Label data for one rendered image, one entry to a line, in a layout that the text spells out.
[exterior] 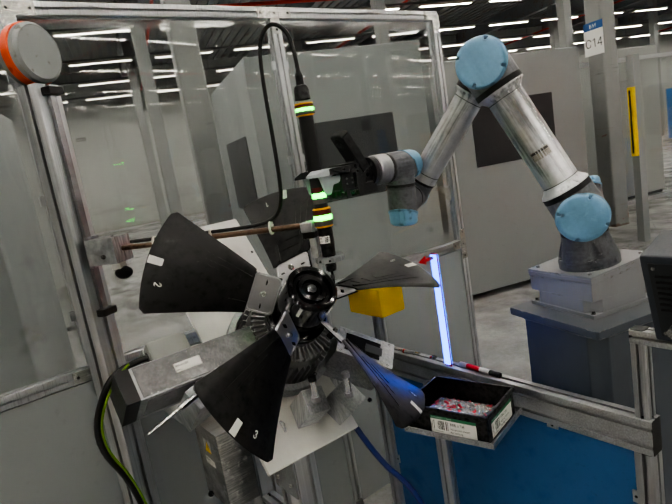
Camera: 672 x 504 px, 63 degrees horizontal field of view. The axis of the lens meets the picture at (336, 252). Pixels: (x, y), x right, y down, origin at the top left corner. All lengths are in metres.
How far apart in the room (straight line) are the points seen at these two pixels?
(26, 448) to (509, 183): 4.36
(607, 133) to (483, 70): 6.48
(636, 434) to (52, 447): 1.54
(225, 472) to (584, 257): 1.08
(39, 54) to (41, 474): 1.17
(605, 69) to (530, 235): 2.99
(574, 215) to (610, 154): 6.44
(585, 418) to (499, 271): 3.91
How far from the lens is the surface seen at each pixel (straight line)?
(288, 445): 1.35
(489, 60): 1.34
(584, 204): 1.35
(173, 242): 1.24
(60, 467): 1.92
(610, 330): 1.45
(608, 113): 7.77
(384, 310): 1.72
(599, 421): 1.41
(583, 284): 1.50
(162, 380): 1.22
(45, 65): 1.68
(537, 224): 5.47
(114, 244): 1.55
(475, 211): 5.05
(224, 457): 1.57
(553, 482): 1.60
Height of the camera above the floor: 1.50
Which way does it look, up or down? 10 degrees down
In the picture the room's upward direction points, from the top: 10 degrees counter-clockwise
